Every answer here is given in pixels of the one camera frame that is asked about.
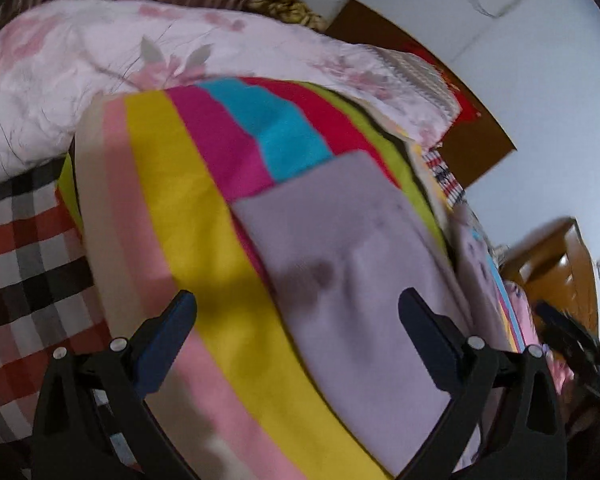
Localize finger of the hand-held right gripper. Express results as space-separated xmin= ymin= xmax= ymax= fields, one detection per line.
xmin=534 ymin=300 xmax=600 ymax=363

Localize wooden nightstand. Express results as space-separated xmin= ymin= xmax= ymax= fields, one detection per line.
xmin=500 ymin=217 xmax=600 ymax=341

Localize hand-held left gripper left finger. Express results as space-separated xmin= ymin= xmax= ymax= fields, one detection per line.
xmin=30 ymin=289 xmax=198 ymax=480

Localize pink floral quilt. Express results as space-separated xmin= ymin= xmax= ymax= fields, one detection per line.
xmin=0 ymin=0 xmax=453 ymax=191

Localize red black plaid bedsheet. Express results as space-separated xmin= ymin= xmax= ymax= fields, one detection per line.
xmin=0 ymin=157 xmax=146 ymax=466

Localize lavender printed garment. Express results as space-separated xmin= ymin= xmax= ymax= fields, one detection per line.
xmin=450 ymin=202 xmax=503 ymax=286

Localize lavender pants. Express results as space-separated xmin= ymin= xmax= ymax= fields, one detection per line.
xmin=230 ymin=150 xmax=486 ymax=478

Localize leopard print cloth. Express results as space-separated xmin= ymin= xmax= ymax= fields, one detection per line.
xmin=245 ymin=0 xmax=331 ymax=31

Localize brown wooden headboard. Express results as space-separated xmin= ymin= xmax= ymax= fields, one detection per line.
xmin=325 ymin=0 xmax=518 ymax=188

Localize zigzag patterned pillow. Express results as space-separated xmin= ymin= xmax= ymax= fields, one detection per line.
xmin=370 ymin=45 xmax=461 ymax=121

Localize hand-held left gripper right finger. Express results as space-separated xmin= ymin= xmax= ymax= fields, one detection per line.
xmin=397 ymin=287 xmax=568 ymax=480

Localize red cushion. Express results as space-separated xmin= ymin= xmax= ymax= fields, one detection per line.
xmin=400 ymin=42 xmax=483 ymax=121

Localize red black striped cloth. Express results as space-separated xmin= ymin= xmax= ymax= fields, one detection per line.
xmin=420 ymin=145 xmax=466 ymax=206

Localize rainbow striped blanket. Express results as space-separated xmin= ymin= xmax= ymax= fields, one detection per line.
xmin=55 ymin=77 xmax=526 ymax=480

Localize pink garment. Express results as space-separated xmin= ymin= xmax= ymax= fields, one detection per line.
xmin=502 ymin=280 xmax=573 ymax=411

